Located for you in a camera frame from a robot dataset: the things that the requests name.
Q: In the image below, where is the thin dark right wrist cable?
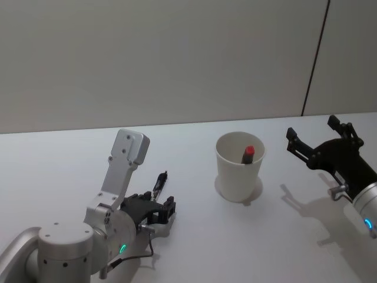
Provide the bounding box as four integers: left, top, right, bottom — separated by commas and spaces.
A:
329, 183, 355, 204

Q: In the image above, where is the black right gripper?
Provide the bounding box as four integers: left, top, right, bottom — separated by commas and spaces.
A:
286, 114, 377, 197

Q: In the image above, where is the black pen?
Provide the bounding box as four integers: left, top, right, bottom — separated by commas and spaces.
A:
151, 170, 169, 202

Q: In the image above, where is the black marker with red cap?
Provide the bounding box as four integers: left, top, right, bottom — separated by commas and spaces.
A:
242, 144, 255, 165

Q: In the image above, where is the white paper cup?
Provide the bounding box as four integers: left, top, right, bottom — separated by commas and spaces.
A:
215, 131, 266, 203

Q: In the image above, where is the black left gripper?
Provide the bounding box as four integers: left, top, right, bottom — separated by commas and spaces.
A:
119, 190, 177, 227

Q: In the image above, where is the thin dark wrist cable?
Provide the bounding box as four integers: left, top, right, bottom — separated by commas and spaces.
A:
329, 183, 355, 204
106, 223, 156, 271

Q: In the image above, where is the thin dark left wrist cable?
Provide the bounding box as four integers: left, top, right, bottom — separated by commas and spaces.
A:
106, 223, 156, 271

